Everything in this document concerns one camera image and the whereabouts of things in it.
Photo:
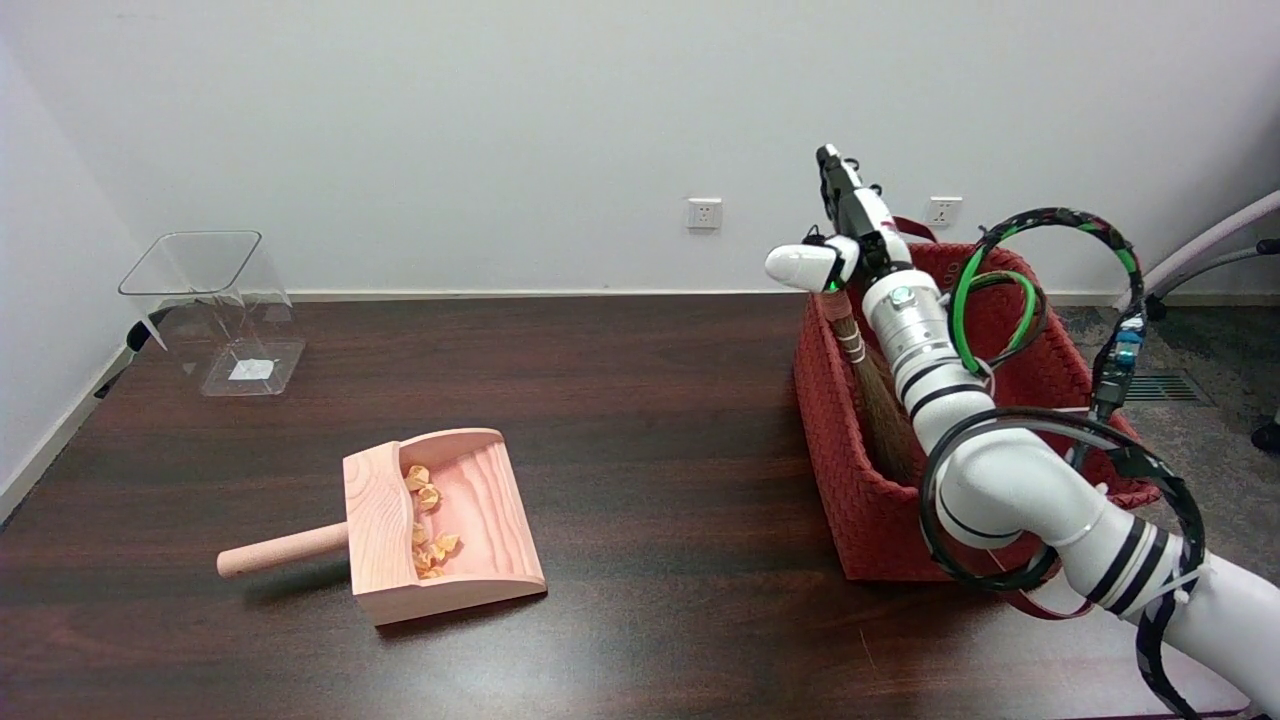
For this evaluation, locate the small straw hand broom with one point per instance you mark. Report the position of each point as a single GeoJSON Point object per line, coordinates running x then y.
{"type": "Point", "coordinates": [885, 420]}

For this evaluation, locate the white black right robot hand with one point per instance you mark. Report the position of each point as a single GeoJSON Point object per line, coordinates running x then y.
{"type": "Point", "coordinates": [860, 225]}

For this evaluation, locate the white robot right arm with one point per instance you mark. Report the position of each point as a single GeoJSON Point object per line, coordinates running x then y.
{"type": "Point", "coordinates": [1010, 480]}

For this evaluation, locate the small black object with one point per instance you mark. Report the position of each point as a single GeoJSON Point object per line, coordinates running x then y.
{"type": "Point", "coordinates": [138, 335]}

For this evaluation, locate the clear acrylic container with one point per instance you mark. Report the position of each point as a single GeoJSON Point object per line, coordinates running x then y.
{"type": "Point", "coordinates": [215, 290]}

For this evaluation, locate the floor vent grille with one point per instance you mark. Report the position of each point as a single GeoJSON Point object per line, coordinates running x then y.
{"type": "Point", "coordinates": [1170, 386]}

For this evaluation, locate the red woven basket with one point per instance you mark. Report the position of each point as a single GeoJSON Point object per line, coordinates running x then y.
{"type": "Point", "coordinates": [850, 480]}

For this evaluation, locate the office chair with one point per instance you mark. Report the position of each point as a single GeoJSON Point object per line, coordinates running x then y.
{"type": "Point", "coordinates": [1200, 245]}

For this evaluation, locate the white square sticker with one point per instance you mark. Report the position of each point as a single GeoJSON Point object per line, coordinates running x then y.
{"type": "Point", "coordinates": [251, 370]}

